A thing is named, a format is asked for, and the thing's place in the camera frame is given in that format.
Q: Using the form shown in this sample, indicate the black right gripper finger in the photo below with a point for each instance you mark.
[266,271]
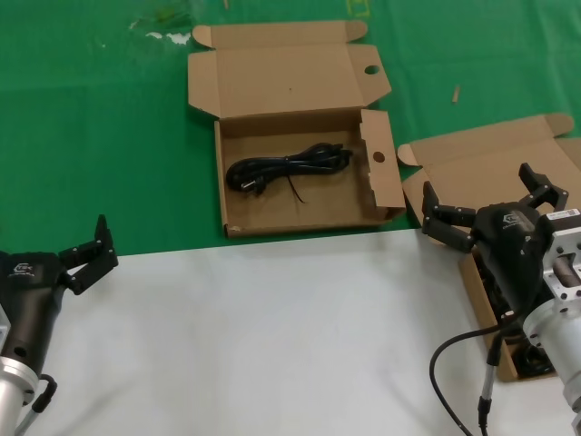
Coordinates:
[449,224]
[551,197]

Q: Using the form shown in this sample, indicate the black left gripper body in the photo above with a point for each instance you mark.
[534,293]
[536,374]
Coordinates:
[32,300]

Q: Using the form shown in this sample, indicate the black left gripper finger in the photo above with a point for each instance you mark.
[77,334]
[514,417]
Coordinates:
[91,261]

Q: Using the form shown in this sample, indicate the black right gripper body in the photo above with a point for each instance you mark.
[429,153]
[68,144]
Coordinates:
[508,254]

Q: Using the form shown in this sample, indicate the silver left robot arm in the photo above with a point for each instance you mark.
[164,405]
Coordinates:
[13,395]

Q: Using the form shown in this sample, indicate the plain open cardboard box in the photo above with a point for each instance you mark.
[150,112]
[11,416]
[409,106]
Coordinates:
[476,159]

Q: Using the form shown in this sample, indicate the cardboard box with round hole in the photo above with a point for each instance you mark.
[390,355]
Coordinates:
[281,72]

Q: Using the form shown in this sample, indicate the green table cloth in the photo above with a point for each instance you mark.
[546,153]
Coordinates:
[91,113]

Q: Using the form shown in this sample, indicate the torn clear plastic scrap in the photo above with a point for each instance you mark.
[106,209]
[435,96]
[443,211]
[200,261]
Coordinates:
[168,27]

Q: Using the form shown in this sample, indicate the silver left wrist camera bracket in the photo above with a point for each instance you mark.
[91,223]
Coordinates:
[3,329]

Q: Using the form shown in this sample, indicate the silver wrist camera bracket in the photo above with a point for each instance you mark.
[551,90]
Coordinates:
[3,329]
[565,254]

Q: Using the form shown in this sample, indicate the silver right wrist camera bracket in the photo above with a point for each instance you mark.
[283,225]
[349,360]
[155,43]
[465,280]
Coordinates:
[565,254]

